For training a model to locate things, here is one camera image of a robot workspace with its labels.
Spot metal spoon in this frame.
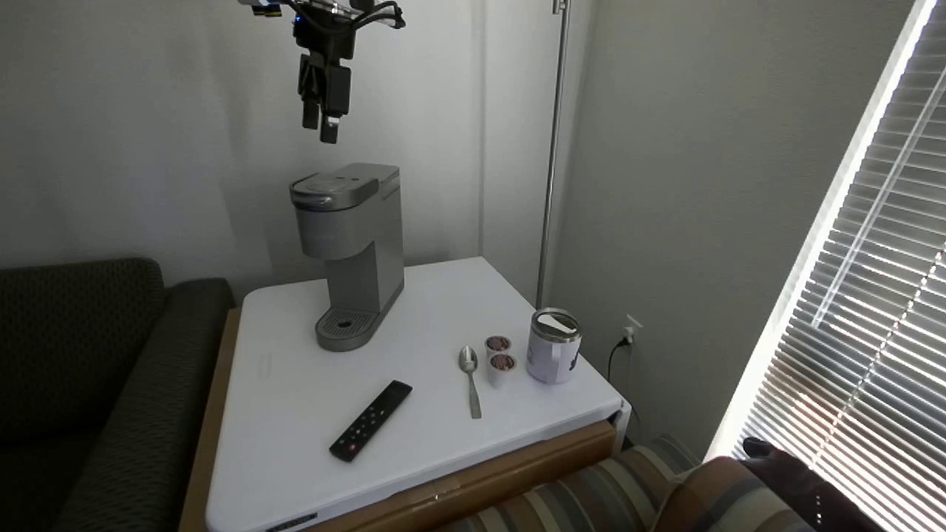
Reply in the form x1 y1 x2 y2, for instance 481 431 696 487
454 343 487 423

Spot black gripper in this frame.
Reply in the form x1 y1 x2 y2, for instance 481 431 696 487
293 0 359 148

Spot white plastic table board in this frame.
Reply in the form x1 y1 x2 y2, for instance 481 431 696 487
204 255 627 532

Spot striped sofa cushion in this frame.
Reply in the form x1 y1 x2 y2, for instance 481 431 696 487
648 451 800 532

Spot grey coffee maker lid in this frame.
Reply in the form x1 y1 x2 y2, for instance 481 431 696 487
287 163 383 213

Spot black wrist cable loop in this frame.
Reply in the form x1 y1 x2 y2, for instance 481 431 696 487
348 0 408 33

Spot black plugged power cord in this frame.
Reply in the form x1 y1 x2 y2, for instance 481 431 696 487
603 332 636 385

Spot white window blinds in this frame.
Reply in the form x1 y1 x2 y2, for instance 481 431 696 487
726 0 946 532

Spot dark grey sofa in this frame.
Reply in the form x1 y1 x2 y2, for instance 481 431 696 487
0 256 238 532

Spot grey pod coffee maker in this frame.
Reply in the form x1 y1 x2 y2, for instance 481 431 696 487
287 160 408 355

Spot white wall outlet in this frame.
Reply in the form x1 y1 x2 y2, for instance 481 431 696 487
617 312 648 349

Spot wooden side table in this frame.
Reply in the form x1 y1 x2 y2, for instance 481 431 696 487
176 304 636 532

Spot thin metal pole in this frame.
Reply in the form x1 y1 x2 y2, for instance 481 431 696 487
532 0 572 311

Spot black remote control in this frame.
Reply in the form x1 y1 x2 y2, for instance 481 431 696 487
327 377 417 465

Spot striped sofa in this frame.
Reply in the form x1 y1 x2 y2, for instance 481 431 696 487
432 441 713 532

